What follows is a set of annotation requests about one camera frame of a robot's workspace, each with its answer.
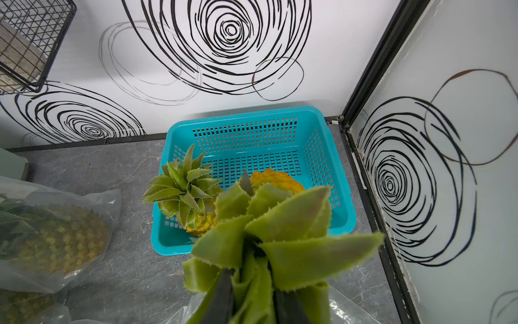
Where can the rear blue-zip clear bag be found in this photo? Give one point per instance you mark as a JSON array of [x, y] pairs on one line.
[[14, 278]]

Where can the teal plastic basket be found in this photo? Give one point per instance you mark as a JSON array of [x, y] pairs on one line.
[[294, 140]]

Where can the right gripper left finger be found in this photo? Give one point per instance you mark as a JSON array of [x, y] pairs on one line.
[[220, 308]]

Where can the mint green toaster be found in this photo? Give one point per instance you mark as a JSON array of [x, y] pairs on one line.
[[13, 166]]

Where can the clear zip-top bag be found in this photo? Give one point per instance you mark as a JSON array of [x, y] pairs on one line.
[[342, 310], [58, 312]]

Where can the black wire wall basket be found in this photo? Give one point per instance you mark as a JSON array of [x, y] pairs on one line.
[[31, 35]]

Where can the yellow pineapple green crown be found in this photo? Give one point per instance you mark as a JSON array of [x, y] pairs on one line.
[[187, 191]]

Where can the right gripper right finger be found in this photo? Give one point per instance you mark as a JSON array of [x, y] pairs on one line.
[[289, 308]]

